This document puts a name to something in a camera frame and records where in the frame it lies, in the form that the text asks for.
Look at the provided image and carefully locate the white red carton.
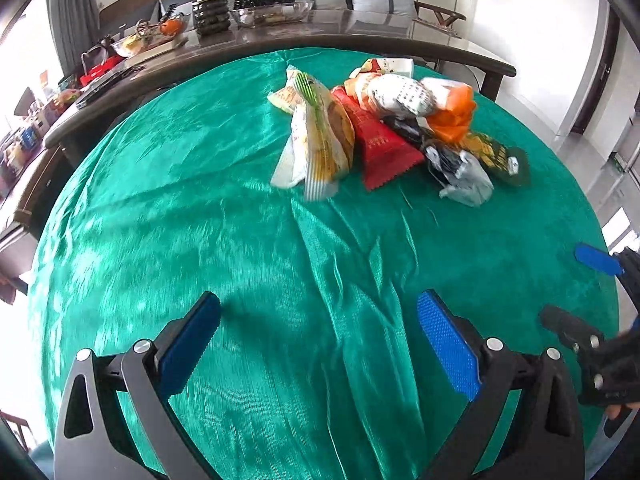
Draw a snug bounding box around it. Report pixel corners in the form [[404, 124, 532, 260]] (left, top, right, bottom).
[[349, 58, 414, 79]]

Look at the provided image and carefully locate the long dark wooden table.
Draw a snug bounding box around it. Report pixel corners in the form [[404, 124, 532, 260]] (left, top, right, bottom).
[[43, 10, 516, 166]]

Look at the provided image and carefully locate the right hand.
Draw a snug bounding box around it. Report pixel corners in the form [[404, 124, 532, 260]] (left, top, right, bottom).
[[605, 402, 640, 420]]

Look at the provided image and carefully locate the green satin tablecloth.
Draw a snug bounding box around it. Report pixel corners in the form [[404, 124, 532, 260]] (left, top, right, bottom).
[[28, 48, 618, 479]]

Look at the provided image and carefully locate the orange plastic wrapper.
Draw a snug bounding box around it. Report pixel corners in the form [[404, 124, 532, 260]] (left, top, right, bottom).
[[420, 77, 476, 144]]

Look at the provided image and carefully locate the dark green yellow snack bag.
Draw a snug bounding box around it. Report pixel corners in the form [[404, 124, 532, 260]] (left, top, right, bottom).
[[460, 132, 530, 186]]

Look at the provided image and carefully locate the glass fruit tray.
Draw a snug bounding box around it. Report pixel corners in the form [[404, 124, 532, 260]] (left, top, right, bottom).
[[230, 0, 314, 28]]

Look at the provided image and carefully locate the white dotted wrapper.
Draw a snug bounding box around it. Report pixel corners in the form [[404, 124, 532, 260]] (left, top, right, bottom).
[[361, 74, 437, 118]]

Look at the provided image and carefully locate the black clear plastic wrapper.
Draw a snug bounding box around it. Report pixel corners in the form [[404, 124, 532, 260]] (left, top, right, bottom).
[[383, 116, 494, 207]]

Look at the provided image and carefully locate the red snack wrapper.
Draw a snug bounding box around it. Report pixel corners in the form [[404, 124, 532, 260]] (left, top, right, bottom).
[[331, 86, 424, 191]]

